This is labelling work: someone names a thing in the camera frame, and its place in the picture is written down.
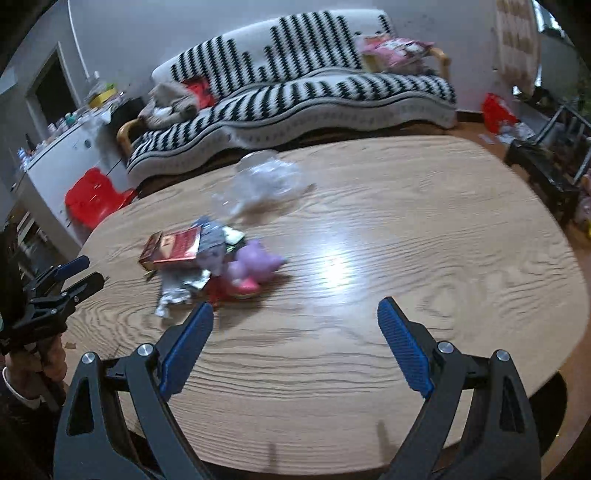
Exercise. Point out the red plastic wrapper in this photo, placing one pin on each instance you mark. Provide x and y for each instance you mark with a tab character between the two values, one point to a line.
221	290

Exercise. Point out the beige clothes pile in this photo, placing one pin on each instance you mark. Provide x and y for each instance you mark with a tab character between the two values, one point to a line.
168	104

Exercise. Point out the red cloth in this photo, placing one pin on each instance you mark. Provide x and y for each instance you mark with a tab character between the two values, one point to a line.
202	94

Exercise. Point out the black bag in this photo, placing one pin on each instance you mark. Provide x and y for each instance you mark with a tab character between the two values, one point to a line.
127	113

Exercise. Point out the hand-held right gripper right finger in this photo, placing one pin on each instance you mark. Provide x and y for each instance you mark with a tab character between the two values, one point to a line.
406	346

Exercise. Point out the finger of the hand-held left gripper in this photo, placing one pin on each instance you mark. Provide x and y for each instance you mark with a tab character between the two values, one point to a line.
85	283
71	266

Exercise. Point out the person's left forearm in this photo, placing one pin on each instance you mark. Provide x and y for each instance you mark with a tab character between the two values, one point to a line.
14	424

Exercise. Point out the silver foil wrapper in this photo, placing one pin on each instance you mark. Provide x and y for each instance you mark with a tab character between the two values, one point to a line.
178	290

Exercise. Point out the red plastic bag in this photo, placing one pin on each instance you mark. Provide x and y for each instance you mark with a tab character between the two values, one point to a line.
496	113

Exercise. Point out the clear plastic bag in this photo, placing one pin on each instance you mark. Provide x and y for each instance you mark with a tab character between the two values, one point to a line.
268	182

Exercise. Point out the pink printed package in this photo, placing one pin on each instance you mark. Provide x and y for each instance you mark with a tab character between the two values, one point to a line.
397	50

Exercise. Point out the metal frame stand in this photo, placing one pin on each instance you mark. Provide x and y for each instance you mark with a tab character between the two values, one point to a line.
558	122

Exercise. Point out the black coffee table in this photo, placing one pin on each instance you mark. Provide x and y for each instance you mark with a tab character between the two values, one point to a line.
540	168

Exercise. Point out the beige patterned curtain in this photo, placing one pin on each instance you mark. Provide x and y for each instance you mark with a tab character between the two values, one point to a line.
517	46

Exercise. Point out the red cardboard carton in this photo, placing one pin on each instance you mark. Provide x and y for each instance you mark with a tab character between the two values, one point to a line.
173	249

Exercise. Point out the purple plush toy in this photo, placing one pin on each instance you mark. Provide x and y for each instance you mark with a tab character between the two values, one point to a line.
254	267

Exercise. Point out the white paper scrap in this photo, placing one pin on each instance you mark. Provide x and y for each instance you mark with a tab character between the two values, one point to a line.
487	138

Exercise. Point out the person's left hand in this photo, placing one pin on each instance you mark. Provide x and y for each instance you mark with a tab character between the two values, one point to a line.
54	364

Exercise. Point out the row of small bottles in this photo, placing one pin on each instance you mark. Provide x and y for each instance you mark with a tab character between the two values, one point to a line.
60	124

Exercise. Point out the pile of colourful toys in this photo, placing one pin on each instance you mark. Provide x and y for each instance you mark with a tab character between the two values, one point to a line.
585	203

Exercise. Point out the grey plastic wrapper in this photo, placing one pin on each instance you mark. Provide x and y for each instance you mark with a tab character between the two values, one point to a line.
211	233

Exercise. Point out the red plastic stool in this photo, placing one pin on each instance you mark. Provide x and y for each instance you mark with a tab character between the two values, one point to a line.
94	196

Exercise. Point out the small white green wrapper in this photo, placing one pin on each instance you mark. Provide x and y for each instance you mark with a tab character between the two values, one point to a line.
233	235

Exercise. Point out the yellow green container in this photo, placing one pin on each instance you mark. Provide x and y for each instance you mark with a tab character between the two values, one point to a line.
102	95

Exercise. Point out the white wall conduit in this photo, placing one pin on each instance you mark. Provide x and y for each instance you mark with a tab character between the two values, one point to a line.
76	37

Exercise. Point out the wooden frame sofa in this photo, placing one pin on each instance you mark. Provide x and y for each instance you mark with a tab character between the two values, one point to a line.
123	134

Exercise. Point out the black white striped sofa cover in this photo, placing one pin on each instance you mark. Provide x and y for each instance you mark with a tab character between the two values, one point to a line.
323	87

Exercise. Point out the white cabinet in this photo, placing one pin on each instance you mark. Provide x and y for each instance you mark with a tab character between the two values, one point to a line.
60	161

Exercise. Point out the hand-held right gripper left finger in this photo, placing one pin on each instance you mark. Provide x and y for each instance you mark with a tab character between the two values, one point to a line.
189	346

